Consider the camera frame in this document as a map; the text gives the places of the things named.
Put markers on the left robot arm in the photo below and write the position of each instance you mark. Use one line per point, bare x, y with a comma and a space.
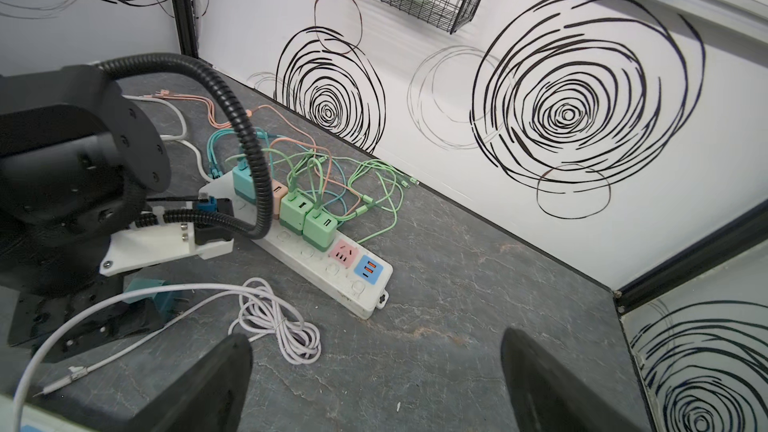
78, 161

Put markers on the teal plug adapter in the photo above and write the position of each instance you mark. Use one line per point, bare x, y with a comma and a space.
243, 183
164, 302

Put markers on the light green plug adapter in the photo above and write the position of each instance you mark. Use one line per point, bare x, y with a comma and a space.
294, 208

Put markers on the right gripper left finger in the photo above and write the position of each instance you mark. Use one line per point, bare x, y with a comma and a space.
209, 396

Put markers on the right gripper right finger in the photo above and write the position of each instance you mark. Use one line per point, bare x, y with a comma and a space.
546, 396

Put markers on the long colourful power strip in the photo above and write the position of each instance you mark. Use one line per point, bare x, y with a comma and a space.
349, 273

